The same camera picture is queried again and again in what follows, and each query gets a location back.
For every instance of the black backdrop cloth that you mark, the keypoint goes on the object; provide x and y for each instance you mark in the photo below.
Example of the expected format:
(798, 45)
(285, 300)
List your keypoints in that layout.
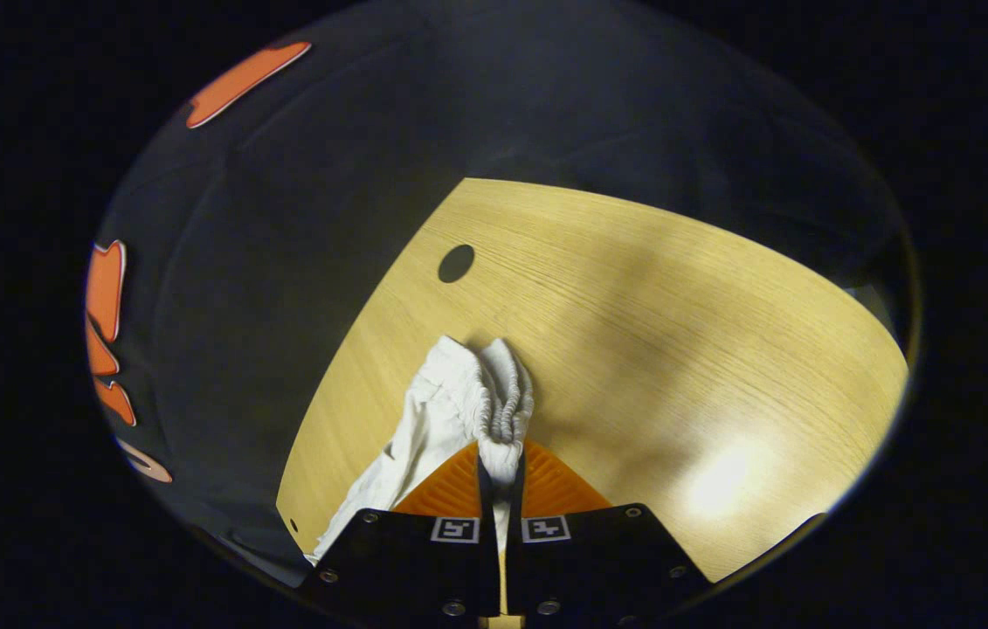
(328, 175)

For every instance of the white jeans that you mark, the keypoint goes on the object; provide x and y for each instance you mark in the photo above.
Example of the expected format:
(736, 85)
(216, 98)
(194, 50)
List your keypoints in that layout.
(450, 411)

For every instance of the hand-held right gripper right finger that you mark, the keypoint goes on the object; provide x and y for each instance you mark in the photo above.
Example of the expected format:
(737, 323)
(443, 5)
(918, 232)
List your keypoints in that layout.
(598, 563)

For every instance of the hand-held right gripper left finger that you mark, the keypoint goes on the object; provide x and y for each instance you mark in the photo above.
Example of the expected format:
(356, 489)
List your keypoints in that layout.
(424, 568)

